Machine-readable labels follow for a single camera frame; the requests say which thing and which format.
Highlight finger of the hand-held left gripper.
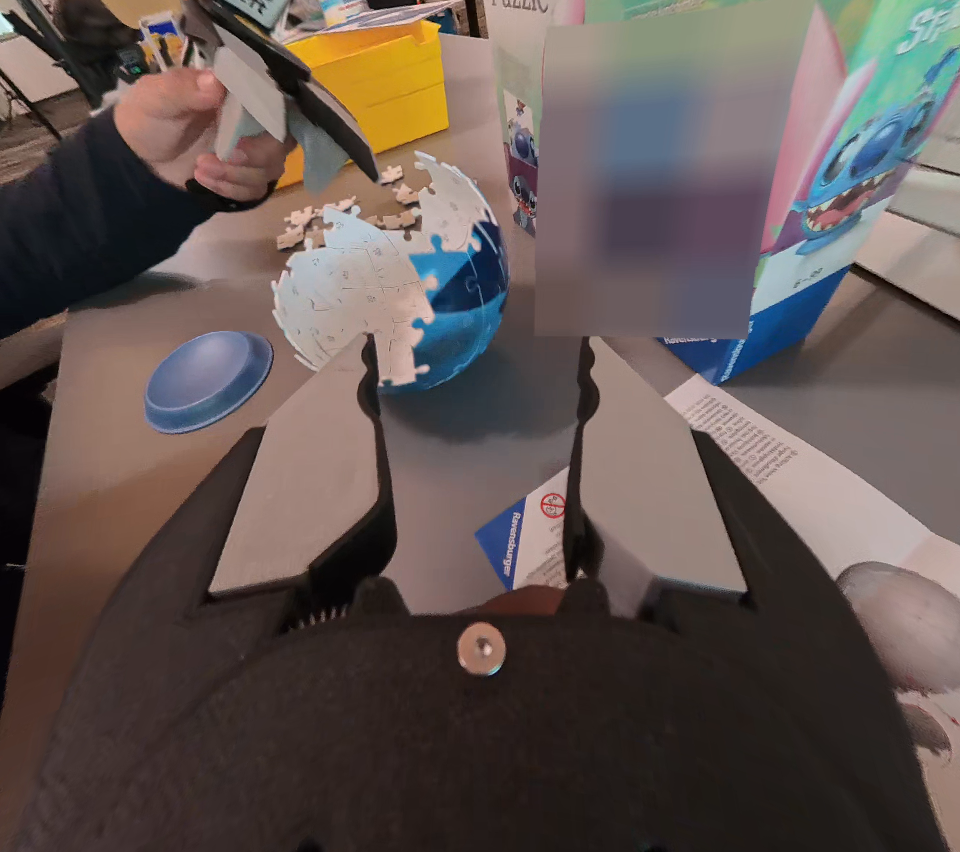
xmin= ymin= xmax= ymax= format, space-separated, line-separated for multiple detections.
xmin=281 ymin=72 xmax=381 ymax=183
xmin=288 ymin=111 xmax=354 ymax=194

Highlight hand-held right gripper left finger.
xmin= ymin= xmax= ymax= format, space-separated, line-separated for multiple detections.
xmin=207 ymin=333 xmax=399 ymax=598

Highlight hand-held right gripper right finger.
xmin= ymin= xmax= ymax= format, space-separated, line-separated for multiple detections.
xmin=561 ymin=336 xmax=749 ymax=595

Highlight white puzzle pieces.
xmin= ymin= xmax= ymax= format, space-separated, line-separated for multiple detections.
xmin=276 ymin=163 xmax=425 ymax=251

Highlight blue round ball stand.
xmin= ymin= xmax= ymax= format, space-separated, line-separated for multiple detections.
xmin=144 ymin=330 xmax=275 ymax=434

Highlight blue white puzzle ball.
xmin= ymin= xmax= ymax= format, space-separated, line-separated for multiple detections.
xmin=271 ymin=150 xmax=511 ymax=391

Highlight person's left forearm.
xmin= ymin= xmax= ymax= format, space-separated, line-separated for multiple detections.
xmin=0 ymin=105 xmax=219 ymax=343

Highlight cartoon print puzzle box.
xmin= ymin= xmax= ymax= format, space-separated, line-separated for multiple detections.
xmin=472 ymin=0 xmax=960 ymax=384

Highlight person's left hand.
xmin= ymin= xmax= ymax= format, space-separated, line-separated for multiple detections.
xmin=112 ymin=66 xmax=297 ymax=204

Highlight yellow plastic bin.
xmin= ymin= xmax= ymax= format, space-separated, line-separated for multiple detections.
xmin=273 ymin=19 xmax=451 ymax=189

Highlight white instruction leaflet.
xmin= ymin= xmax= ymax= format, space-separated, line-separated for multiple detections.
xmin=474 ymin=374 xmax=960 ymax=770

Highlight blue white booklet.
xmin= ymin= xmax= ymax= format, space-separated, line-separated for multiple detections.
xmin=300 ymin=0 xmax=466 ymax=35

